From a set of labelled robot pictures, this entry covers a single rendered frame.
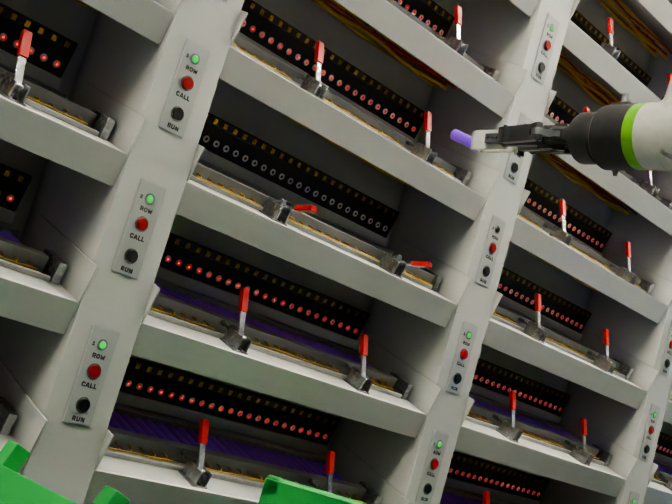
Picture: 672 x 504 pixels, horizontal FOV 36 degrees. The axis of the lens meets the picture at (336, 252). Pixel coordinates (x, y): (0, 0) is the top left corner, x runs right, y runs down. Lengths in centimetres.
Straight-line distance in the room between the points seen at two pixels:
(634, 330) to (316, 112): 112
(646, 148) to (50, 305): 79
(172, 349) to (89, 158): 28
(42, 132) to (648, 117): 77
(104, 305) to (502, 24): 98
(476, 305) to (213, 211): 60
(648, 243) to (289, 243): 116
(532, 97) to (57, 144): 94
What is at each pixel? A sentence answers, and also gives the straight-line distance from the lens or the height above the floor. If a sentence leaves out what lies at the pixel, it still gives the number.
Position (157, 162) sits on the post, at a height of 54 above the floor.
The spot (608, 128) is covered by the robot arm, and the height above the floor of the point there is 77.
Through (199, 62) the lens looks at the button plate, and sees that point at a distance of 140.
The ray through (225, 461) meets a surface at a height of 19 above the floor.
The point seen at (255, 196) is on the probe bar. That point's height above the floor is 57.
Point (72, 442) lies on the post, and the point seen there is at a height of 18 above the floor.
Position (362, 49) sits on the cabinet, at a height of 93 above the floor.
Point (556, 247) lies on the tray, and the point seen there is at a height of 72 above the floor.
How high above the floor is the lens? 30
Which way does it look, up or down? 9 degrees up
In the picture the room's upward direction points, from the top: 16 degrees clockwise
